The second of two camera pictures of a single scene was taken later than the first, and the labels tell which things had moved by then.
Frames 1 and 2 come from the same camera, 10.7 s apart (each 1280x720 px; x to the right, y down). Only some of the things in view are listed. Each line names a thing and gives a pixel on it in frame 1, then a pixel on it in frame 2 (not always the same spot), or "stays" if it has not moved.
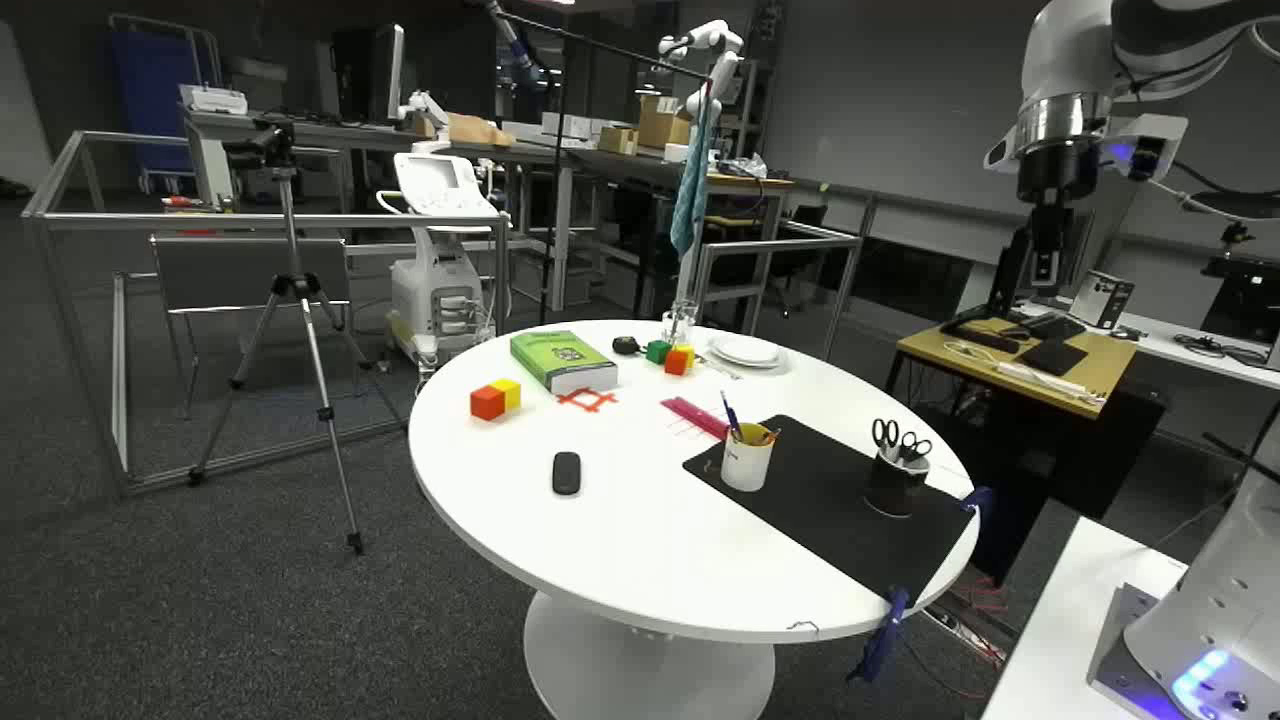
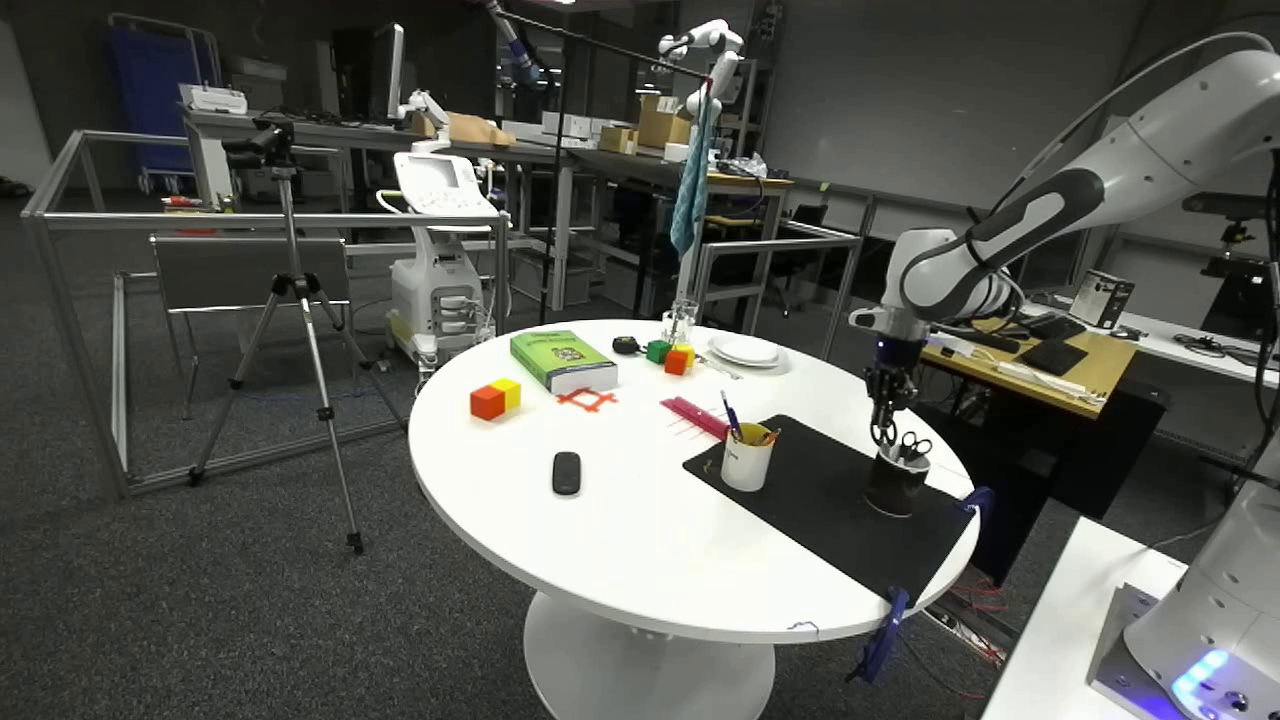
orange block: [678, 360] stays
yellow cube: [515, 392] stays
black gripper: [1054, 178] → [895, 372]
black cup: [895, 492] stays
